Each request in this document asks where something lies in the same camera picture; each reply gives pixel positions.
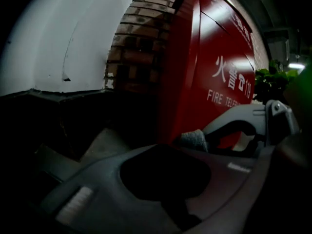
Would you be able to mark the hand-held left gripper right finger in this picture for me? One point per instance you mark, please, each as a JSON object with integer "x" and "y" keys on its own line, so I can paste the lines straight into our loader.
{"x": 226, "y": 179}

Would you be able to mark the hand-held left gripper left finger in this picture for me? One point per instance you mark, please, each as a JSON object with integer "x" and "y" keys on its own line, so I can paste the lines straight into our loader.
{"x": 102, "y": 194}

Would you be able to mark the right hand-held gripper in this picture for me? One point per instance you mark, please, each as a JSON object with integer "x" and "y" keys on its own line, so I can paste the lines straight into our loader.
{"x": 280, "y": 123}

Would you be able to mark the grey cleaning cloth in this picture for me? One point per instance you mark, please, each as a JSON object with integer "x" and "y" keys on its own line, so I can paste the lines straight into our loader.
{"x": 193, "y": 139}

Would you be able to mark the red fire extinguisher cabinet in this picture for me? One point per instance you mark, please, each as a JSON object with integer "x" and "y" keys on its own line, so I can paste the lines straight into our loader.
{"x": 185, "y": 82}

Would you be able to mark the green potted plant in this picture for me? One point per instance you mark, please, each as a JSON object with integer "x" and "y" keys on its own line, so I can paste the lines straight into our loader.
{"x": 273, "y": 82}

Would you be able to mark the white ceiling tube light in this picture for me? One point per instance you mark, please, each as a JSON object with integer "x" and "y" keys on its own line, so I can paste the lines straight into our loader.
{"x": 297, "y": 66}

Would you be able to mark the grey ventilation duct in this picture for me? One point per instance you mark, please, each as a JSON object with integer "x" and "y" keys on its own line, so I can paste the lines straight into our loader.
{"x": 279, "y": 50}

